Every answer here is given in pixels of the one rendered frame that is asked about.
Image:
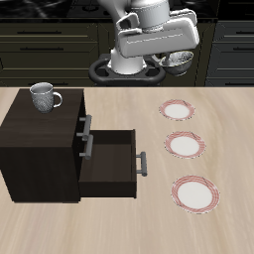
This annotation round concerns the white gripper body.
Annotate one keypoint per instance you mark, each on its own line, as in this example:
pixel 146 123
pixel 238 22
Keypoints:
pixel 158 39

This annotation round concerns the dark kitchen cupboards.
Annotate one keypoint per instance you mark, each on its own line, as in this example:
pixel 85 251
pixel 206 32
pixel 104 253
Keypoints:
pixel 49 59

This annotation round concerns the grey patterned mug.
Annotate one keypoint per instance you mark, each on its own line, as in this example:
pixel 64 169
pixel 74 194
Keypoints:
pixel 42 99

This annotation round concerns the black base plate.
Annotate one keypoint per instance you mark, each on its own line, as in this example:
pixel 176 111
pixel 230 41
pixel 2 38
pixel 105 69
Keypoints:
pixel 99 73

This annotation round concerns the white plate with red rim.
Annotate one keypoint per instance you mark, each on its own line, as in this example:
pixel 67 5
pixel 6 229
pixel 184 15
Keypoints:
pixel 195 195
pixel 177 110
pixel 184 145

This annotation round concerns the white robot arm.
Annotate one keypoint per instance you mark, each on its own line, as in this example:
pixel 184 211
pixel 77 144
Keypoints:
pixel 127 64

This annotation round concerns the dark wooden cabinet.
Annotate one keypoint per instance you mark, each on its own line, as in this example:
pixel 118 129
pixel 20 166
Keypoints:
pixel 36 155

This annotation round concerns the dark wooden drawer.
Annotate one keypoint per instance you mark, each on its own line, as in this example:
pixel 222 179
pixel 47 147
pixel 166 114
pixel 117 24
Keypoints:
pixel 109 165

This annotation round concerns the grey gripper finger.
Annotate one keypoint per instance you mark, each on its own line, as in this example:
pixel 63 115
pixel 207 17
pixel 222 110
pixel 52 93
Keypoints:
pixel 167 59

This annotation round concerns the silver metal bowl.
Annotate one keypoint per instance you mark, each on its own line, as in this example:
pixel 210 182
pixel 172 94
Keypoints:
pixel 180 63

